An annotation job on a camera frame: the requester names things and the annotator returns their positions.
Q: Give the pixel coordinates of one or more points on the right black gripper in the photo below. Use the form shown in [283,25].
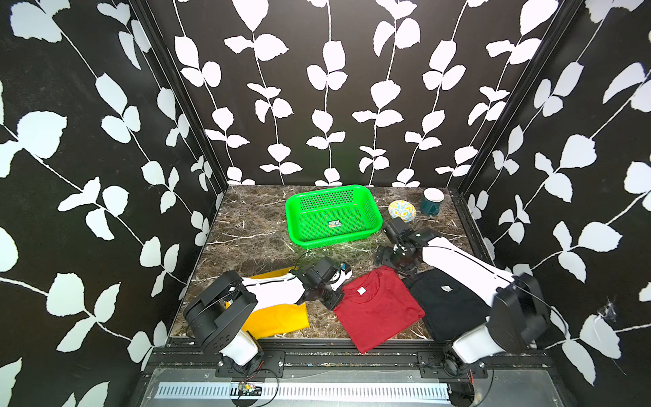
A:
[384,259]

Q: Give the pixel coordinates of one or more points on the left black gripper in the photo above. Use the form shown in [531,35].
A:
[336,296]

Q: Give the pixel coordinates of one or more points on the red t-shirt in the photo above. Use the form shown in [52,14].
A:
[376,307]

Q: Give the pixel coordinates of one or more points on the yellow t-shirt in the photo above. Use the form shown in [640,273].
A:
[277,311]

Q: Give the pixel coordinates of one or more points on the black t-shirt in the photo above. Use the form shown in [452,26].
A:
[451,309]

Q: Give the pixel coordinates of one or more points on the green plastic basket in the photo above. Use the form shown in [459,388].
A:
[332,216]

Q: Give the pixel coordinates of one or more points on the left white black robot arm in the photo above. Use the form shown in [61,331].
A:
[230,316]

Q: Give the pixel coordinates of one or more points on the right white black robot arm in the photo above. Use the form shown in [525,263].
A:
[518,316]

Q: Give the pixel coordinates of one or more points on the patterned yellow blue bowl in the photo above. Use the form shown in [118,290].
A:
[402,209]

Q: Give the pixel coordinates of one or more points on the dark green mug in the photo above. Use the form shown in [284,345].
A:
[431,201]

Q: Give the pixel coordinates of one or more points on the small circuit board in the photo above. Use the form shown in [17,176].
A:
[247,390]

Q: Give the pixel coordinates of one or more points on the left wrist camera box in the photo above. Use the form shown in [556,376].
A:
[340,277]

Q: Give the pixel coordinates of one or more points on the black front mounting rail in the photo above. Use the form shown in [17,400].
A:
[284,356]

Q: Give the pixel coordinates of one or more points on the white perforated rail strip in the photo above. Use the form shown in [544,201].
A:
[346,392]

